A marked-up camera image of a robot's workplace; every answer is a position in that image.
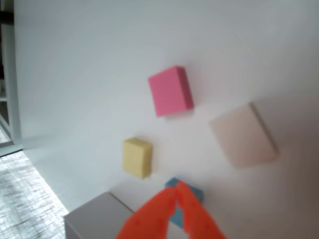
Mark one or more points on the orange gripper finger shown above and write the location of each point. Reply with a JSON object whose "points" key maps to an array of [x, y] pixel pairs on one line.
{"points": [[197, 219], [149, 219]]}

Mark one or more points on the yellow foam cuboid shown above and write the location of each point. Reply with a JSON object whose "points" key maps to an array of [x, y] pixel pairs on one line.
{"points": [[135, 158]]}

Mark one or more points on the blue foam cuboid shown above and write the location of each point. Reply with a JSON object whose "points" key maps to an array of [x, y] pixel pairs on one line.
{"points": [[198, 195]]}

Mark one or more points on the white cardboard bin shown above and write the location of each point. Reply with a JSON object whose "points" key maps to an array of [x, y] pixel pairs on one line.
{"points": [[99, 219]]}

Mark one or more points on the white foam cuboid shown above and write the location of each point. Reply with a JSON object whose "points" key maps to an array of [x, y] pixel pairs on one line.
{"points": [[241, 139]]}

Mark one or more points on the pink foam cuboid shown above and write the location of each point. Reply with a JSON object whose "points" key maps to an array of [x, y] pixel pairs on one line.
{"points": [[169, 92]]}

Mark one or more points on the beige woven curtain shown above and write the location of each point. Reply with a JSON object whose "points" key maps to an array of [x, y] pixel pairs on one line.
{"points": [[20, 199]]}

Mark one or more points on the white window frame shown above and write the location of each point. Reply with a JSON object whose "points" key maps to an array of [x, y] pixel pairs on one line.
{"points": [[11, 87]]}

